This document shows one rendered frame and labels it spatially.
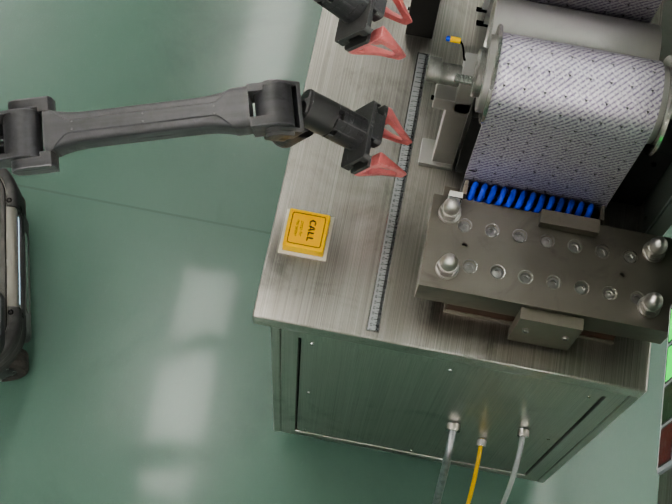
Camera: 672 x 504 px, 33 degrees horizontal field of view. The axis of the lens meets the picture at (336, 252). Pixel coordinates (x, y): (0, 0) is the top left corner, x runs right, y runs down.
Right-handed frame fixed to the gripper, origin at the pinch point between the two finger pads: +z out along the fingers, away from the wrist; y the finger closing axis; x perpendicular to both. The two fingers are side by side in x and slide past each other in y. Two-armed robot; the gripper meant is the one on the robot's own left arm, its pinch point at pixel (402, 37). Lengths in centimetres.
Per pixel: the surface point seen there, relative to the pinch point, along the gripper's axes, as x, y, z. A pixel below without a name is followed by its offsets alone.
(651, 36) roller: 18.2, -13.0, 33.0
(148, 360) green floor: -130, 17, 48
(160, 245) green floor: -133, -13, 45
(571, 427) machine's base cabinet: -28, 30, 82
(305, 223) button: -36.3, 14.1, 16.8
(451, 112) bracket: -10.4, -2.3, 21.6
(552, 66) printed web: 14.2, 0.5, 16.3
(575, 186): 1.9, 5.8, 39.1
